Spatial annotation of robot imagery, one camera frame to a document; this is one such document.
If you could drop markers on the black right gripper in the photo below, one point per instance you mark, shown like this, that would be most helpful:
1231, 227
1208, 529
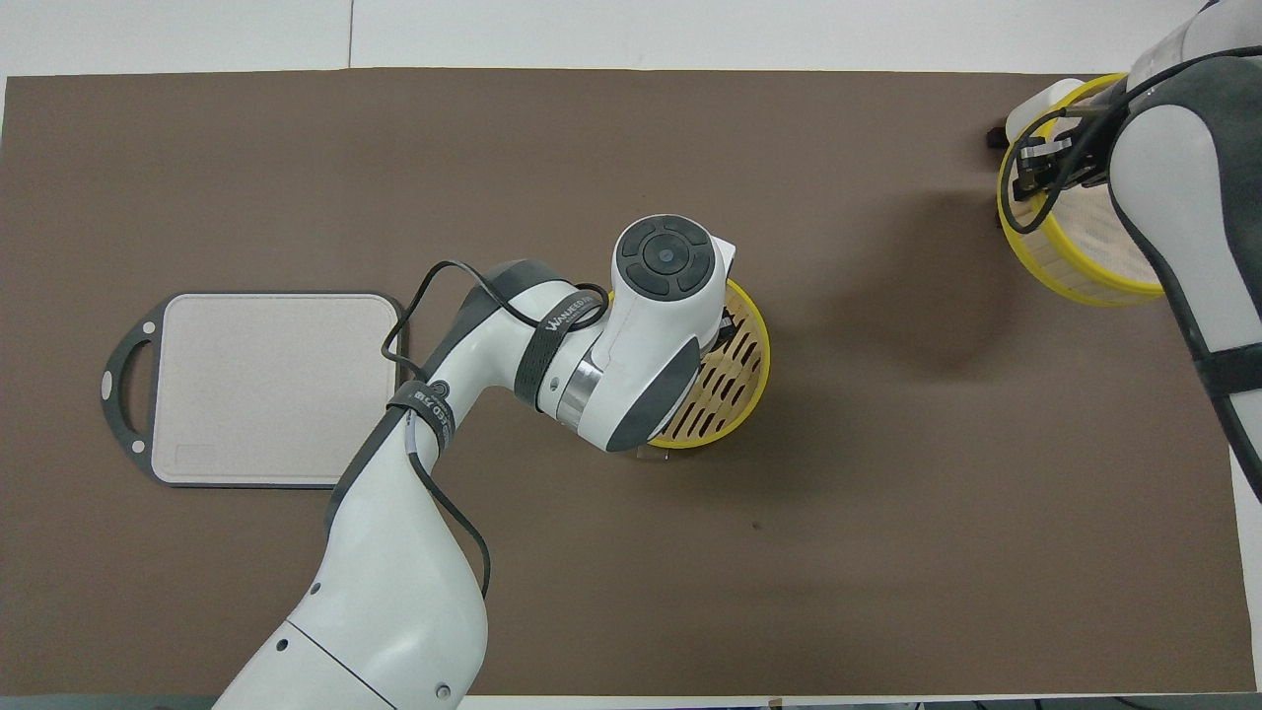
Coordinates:
1080, 158

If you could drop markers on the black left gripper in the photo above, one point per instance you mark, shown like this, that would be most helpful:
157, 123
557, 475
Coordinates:
728, 323

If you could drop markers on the yellow bamboo steamer lid tier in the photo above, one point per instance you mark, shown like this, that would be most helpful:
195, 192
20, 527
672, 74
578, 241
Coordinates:
1075, 266

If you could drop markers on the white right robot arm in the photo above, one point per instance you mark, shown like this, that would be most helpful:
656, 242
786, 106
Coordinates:
1183, 177

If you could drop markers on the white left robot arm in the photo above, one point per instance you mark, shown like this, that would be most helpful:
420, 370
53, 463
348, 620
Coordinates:
394, 592

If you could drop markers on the brown table mat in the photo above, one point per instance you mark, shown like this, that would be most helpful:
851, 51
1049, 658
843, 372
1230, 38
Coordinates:
887, 542

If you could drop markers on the grey cutting board black rim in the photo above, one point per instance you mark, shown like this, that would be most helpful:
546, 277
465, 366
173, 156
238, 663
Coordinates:
266, 394

